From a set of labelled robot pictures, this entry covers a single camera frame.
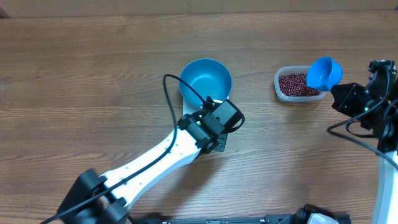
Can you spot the clear plastic bean container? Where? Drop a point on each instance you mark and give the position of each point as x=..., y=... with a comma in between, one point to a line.
x=294, y=99

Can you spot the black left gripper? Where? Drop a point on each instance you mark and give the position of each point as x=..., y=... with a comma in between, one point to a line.
x=222, y=143

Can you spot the red beans in container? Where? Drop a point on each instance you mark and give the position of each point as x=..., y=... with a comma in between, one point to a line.
x=295, y=84

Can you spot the white digital kitchen scale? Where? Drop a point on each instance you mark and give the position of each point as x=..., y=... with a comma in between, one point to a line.
x=188, y=108

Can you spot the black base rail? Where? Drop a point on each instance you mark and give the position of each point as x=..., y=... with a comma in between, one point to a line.
x=305, y=214

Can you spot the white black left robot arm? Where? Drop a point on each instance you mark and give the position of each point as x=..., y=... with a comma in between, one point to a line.
x=108, y=198

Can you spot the blue plastic measuring scoop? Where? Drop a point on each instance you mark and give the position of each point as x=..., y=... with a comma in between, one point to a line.
x=324, y=73

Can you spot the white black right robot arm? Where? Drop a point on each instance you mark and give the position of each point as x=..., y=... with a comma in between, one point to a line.
x=374, y=107

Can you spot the blue metal bowl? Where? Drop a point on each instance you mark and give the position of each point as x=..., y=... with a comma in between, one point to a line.
x=208, y=77

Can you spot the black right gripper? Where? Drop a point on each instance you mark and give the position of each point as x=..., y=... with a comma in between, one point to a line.
x=344, y=103

